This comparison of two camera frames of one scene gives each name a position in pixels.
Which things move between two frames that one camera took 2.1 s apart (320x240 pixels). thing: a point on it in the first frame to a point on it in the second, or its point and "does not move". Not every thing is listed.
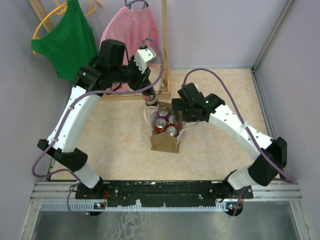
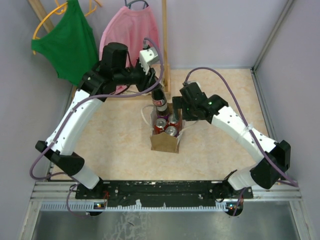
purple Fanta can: (172, 131) does not move
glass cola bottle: (149, 96) to (159, 100)
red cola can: (160, 125) does not move
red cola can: (173, 120) does not move
